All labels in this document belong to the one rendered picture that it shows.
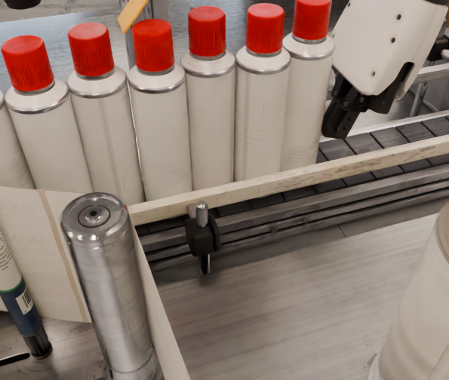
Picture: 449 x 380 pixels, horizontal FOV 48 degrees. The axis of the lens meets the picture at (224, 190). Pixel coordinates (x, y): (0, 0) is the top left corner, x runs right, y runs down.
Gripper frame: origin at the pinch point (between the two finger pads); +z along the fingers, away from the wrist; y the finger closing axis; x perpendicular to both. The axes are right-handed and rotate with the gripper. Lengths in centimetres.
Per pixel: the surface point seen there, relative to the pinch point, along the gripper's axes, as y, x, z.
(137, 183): 1.3, -21.2, 9.7
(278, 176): 3.9, -7.2, 5.6
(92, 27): -0.8, -28.0, -4.9
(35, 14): -268, -8, 103
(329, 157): -1.1, 2.5, 5.8
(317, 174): 4.3, -2.9, 4.6
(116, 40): -50, -13, 17
